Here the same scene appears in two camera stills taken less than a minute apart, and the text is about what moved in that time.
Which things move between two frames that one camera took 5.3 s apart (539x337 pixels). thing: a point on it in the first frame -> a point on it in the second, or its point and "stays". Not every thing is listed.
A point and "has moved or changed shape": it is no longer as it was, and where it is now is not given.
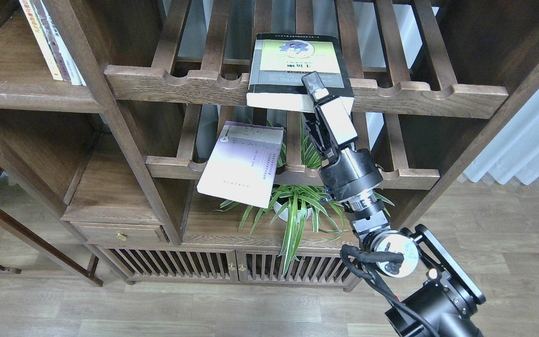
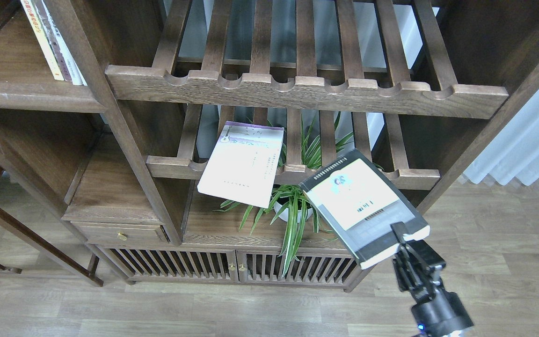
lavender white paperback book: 243,165 stays
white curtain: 534,147 stays
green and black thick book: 278,62 has moved or changed shape
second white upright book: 76,77 stays
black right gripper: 331,128 -> 417,266
